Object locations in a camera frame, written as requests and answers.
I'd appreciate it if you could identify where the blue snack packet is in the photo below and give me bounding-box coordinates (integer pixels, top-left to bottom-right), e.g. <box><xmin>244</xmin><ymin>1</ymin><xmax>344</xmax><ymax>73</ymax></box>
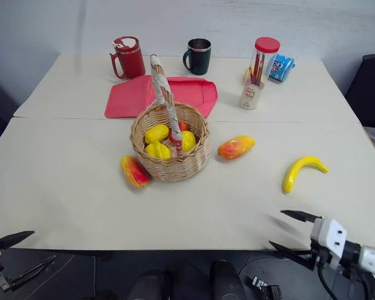
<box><xmin>266</xmin><ymin>53</ymin><xmax>296</xmax><ymax>83</ymax></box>

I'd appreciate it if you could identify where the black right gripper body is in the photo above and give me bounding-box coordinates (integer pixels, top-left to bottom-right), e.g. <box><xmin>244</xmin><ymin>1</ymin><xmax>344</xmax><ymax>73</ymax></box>
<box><xmin>307</xmin><ymin>215</ymin><xmax>333</xmax><ymax>273</ymax></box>

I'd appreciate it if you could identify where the clear pencil tube red lid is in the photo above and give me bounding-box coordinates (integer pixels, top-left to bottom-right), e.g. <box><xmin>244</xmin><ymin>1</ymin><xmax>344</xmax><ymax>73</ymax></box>
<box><xmin>239</xmin><ymin>36</ymin><xmax>281</xmax><ymax>111</ymax></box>

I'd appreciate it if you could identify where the red yellow toy mango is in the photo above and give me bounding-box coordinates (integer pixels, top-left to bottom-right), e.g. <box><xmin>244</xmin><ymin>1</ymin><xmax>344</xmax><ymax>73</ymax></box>
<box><xmin>217</xmin><ymin>135</ymin><xmax>256</xmax><ymax>161</ymax></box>
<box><xmin>120</xmin><ymin>155</ymin><xmax>151</xmax><ymax>188</ymax></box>

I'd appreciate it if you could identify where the small black white device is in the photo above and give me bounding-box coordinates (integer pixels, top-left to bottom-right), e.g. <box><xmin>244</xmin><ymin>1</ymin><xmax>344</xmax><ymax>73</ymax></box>
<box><xmin>244</xmin><ymin>274</ymin><xmax>283</xmax><ymax>300</ymax></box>

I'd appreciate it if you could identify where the dark green steel mug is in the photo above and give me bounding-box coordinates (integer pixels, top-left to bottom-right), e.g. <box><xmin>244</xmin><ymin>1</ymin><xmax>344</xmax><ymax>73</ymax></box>
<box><xmin>182</xmin><ymin>38</ymin><xmax>213</xmax><ymax>76</ymax></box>

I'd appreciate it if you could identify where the dark rounded shape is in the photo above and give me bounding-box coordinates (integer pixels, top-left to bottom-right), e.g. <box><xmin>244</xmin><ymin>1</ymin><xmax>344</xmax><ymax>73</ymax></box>
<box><xmin>208</xmin><ymin>259</ymin><xmax>247</xmax><ymax>300</ymax></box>

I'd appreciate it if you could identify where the yellow plastic lemon half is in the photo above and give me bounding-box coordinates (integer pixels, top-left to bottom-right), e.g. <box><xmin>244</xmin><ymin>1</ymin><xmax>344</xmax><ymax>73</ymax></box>
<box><xmin>180</xmin><ymin>130</ymin><xmax>197</xmax><ymax>152</ymax></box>

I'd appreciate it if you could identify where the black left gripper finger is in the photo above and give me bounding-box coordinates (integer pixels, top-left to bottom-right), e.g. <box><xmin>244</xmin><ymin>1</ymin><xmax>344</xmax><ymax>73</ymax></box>
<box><xmin>0</xmin><ymin>230</ymin><xmax>36</xmax><ymax>250</ymax></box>
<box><xmin>9</xmin><ymin>254</ymin><xmax>57</xmax><ymax>288</ymax></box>

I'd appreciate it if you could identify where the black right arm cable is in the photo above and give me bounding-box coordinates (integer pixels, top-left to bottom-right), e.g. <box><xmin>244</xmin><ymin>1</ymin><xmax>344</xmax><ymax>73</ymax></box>
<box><xmin>317</xmin><ymin>265</ymin><xmax>375</xmax><ymax>300</ymax></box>

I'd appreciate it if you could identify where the yellow starfruit toy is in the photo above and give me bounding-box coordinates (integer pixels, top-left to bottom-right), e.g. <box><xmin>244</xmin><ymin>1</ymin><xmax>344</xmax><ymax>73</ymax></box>
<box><xmin>144</xmin><ymin>140</ymin><xmax>172</xmax><ymax>159</ymax></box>

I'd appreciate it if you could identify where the yellow lemon toy fruit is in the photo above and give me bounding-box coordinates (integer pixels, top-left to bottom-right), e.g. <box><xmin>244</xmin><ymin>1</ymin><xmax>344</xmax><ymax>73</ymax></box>
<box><xmin>144</xmin><ymin>124</ymin><xmax>169</xmax><ymax>144</ymax></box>

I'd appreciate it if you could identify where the wicker basket with wrapped handle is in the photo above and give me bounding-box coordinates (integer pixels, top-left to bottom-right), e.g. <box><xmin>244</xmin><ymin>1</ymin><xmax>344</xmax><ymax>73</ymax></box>
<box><xmin>130</xmin><ymin>53</ymin><xmax>212</xmax><ymax>182</ymax></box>

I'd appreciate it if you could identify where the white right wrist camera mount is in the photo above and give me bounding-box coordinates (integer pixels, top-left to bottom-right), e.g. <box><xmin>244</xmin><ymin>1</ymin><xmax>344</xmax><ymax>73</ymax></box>
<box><xmin>310</xmin><ymin>217</ymin><xmax>348</xmax><ymax>270</ymax></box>

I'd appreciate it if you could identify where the red lidded plastic mug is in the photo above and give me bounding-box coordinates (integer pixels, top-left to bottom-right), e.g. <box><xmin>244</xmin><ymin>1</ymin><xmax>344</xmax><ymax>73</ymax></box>
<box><xmin>109</xmin><ymin>36</ymin><xmax>146</xmax><ymax>80</ymax></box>

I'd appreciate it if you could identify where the yellow toy banana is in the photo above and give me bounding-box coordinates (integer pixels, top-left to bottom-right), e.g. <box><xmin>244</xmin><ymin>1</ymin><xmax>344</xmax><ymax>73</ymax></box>
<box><xmin>282</xmin><ymin>155</ymin><xmax>330</xmax><ymax>194</ymax></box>

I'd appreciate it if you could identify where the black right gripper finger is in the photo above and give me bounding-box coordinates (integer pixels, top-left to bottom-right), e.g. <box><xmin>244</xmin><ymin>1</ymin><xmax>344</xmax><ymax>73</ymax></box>
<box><xmin>268</xmin><ymin>240</ymin><xmax>317</xmax><ymax>271</ymax></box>
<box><xmin>280</xmin><ymin>210</ymin><xmax>319</xmax><ymax>224</ymax></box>

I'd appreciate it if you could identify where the black chair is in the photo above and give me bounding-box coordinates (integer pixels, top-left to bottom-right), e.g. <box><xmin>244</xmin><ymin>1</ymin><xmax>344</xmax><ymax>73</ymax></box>
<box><xmin>344</xmin><ymin>54</ymin><xmax>375</xmax><ymax>129</ymax></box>

